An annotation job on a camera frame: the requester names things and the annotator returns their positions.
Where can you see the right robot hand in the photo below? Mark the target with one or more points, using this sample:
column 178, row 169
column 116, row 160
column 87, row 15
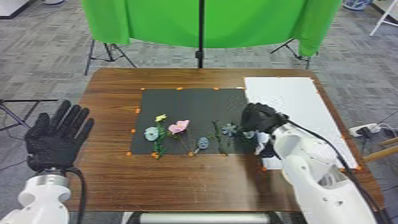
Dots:
column 260, row 118

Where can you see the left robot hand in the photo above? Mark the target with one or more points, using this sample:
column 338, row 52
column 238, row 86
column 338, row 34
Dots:
column 55, row 140

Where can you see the pink flower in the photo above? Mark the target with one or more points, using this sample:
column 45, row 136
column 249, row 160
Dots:
column 178, row 127

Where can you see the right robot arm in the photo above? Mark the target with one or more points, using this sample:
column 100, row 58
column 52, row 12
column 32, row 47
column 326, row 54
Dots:
column 320, row 180

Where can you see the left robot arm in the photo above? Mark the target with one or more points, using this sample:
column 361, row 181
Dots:
column 41, row 200

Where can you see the dark blue flower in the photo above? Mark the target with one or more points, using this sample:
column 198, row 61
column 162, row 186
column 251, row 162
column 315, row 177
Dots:
column 230, row 128

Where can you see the white sheet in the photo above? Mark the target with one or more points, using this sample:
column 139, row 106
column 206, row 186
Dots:
column 290, row 96

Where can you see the green sprig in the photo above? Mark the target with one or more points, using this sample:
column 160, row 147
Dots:
column 217, row 136

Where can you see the dark mat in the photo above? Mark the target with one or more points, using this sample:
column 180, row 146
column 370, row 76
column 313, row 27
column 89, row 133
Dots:
column 196, row 106

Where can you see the small blue flower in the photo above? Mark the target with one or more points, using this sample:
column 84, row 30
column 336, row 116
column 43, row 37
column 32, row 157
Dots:
column 203, row 143

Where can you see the light blue flower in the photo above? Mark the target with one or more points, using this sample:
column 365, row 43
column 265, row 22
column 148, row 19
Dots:
column 151, row 133

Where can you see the yellow flower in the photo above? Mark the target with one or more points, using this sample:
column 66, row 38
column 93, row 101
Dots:
column 160, row 118

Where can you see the white power strip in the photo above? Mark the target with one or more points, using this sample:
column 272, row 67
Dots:
column 365, row 129

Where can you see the black tripod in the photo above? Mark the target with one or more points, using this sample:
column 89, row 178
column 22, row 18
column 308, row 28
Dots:
column 294, row 50
column 109, row 55

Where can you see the black stand pole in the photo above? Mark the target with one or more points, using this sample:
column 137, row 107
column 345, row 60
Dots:
column 201, row 33

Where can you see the pale grey bar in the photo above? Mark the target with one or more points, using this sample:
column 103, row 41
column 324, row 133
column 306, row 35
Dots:
column 205, row 218

